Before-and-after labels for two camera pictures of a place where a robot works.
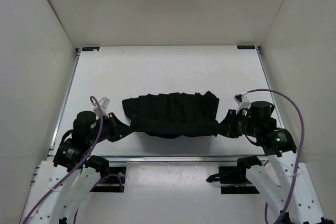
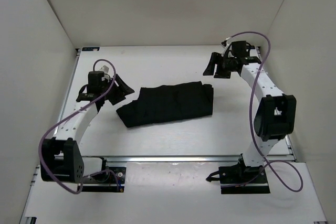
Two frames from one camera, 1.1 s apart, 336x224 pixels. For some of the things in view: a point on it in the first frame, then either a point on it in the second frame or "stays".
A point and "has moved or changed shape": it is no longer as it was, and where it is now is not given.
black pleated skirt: [174, 115] has moved or changed shape
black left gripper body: [112, 126] → [108, 81]
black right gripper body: [238, 124] → [228, 64]
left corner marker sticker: [90, 49] stays
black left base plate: [115, 182] stays
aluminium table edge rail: [172, 159] stays
